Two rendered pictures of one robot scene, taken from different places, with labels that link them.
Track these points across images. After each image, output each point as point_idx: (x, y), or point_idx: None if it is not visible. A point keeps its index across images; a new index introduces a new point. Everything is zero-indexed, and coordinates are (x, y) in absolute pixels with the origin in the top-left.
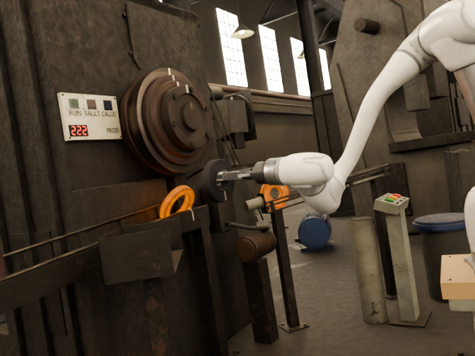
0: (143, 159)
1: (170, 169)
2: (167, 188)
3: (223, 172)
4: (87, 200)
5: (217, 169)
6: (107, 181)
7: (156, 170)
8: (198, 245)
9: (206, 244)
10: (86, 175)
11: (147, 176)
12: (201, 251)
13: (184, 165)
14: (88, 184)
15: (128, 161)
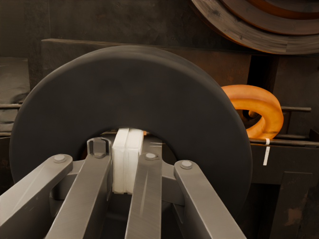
0: (188, 4)
1: (237, 38)
2: (266, 76)
3: (54, 159)
4: (52, 61)
5: (92, 114)
6: (126, 34)
7: (220, 34)
8: (268, 210)
9: (283, 218)
10: (83, 16)
11: (222, 41)
12: (267, 223)
13: (291, 37)
14: (85, 32)
15: (184, 4)
